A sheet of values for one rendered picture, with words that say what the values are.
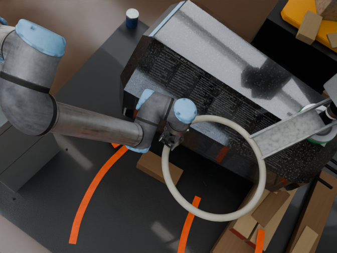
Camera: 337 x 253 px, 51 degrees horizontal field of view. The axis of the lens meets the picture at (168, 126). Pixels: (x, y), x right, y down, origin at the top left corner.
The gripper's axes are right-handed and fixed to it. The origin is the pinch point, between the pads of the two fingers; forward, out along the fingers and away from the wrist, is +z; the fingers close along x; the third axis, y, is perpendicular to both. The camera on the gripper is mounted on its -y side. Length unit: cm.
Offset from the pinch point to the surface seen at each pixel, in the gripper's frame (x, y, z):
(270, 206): 74, -35, 67
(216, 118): 11.3, -20.0, -7.0
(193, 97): -5.8, -35.3, 14.5
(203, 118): 6.1, -15.7, -7.4
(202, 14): -30, -75, 2
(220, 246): 62, 3, 80
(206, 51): -15, -56, 3
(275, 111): 33, -50, 2
